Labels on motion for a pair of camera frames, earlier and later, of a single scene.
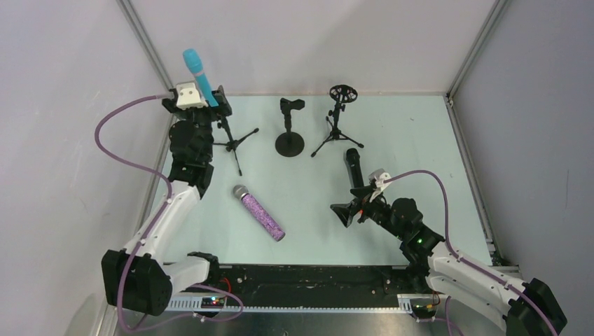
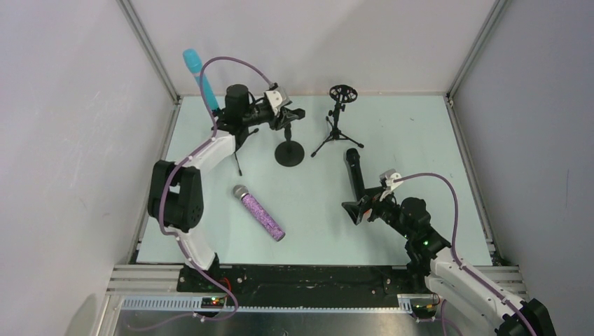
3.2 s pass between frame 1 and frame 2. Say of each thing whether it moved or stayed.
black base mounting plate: stayed
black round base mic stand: moved
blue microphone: stayed
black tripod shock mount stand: stayed
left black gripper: moved
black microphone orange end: stayed
